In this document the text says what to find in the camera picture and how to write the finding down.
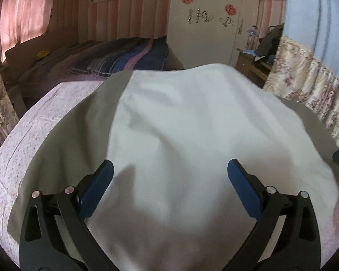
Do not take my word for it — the pink floral bedsheet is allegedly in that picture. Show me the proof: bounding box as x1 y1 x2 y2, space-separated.
0 80 339 264

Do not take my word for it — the striped blue pink blanket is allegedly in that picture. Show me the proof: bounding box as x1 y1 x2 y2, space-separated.
69 37 170 77

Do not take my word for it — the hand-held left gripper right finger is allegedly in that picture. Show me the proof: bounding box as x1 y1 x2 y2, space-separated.
227 159 322 271

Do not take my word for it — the dark clothes pile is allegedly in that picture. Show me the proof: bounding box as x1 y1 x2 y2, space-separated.
255 24 284 57

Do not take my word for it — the brown headboard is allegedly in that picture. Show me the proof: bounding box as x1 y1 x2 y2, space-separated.
4 32 80 69

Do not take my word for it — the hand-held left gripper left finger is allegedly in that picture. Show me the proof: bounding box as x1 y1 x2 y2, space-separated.
19 159 122 271

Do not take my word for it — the blue curtain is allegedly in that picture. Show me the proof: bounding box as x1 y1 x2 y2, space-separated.
282 0 339 89

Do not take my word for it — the wooden side table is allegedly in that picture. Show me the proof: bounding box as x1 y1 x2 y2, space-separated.
236 47 273 89

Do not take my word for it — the pink window curtain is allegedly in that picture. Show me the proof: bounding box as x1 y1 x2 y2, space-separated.
0 0 56 60

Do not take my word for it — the bed with purple sheet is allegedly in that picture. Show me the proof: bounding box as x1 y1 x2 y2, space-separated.
16 40 170 98

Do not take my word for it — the white wardrobe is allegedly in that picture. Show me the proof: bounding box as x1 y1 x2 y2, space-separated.
165 0 262 70

